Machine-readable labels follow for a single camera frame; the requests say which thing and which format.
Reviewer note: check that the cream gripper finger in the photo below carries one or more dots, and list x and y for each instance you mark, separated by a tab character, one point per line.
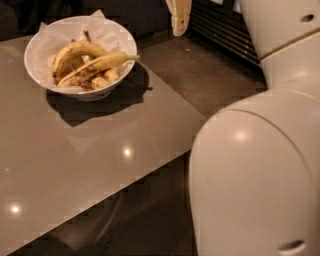
180	11

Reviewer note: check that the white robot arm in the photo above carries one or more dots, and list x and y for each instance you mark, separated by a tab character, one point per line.
254	171

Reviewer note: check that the white paper bowl liner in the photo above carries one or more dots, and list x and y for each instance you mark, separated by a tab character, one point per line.
84	57

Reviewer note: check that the small lower banana pieces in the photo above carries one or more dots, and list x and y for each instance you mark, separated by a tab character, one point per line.
101	80

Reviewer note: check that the white ceramic bowl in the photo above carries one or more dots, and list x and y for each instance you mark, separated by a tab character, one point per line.
50	39

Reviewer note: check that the curved back yellow banana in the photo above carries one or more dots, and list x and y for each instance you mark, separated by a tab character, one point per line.
71	51

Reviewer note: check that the black glass door refrigerator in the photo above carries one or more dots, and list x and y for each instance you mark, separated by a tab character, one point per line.
222	22

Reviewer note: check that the dark lower cabinets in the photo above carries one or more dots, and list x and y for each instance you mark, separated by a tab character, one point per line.
23	17

